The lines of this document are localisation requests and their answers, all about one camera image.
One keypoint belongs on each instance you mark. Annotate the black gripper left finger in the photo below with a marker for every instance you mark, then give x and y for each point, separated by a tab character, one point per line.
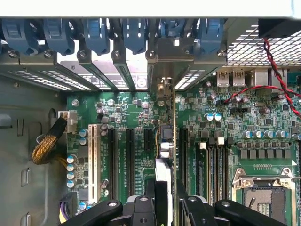
141	212

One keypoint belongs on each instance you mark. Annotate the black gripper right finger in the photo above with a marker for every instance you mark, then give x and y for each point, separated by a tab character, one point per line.
192	212

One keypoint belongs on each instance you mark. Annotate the long black expansion slot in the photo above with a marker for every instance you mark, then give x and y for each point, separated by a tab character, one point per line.
184	160
130	162
113	164

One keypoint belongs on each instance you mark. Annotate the black RAM slot white latches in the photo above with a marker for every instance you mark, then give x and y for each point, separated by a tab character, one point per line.
221	169

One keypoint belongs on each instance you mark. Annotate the CPU socket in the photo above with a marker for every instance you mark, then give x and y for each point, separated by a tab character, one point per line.
258	200

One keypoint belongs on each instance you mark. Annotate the white expansion slot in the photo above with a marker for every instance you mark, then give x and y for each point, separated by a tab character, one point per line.
92	164

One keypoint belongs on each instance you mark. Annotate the short black expansion slot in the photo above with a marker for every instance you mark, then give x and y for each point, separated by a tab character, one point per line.
147	140

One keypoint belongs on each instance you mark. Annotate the green motherboard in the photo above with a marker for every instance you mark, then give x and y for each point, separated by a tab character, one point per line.
195	106

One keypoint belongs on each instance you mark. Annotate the white power connector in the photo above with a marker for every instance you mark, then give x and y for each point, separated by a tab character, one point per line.
70	121

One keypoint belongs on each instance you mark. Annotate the silver USB port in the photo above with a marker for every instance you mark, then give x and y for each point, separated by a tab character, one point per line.
239	78
222	78

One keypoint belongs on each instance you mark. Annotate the silver network port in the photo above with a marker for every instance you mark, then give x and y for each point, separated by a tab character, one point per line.
259	78

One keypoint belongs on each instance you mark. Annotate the grey metal PC case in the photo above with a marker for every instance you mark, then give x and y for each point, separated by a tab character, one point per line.
23	106

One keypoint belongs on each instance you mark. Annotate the black intrusion switch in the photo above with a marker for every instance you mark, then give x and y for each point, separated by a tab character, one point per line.
277	28

